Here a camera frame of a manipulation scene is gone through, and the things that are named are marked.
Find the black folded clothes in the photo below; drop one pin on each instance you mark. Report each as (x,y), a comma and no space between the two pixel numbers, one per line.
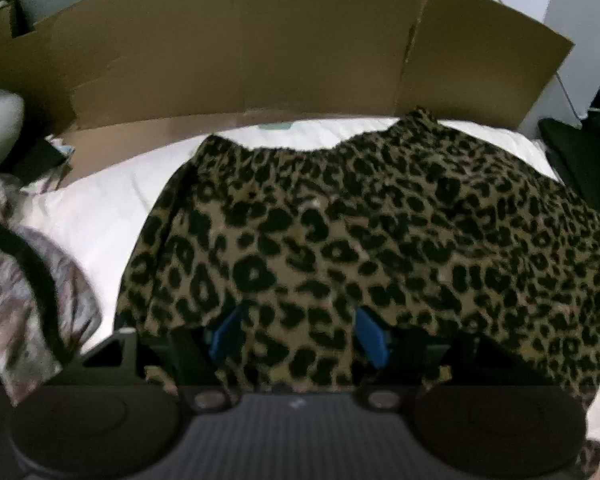
(580,160)

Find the floral patterned garment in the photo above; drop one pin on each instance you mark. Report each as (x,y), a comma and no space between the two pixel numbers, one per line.
(75,300)

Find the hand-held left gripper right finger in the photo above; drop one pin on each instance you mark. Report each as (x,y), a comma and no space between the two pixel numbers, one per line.
(372,337)

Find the leopard print garment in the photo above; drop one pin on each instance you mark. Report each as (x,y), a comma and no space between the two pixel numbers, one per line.
(355,220)

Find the brown cardboard sheet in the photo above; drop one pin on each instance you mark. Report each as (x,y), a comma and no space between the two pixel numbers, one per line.
(255,50)

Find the dark cloth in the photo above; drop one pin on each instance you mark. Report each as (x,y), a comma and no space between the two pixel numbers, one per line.
(35,156)

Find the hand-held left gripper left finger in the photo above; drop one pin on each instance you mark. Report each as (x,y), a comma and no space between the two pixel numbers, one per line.
(225,332)

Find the bear printed blanket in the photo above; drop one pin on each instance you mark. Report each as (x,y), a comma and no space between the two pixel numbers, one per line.
(105,210)

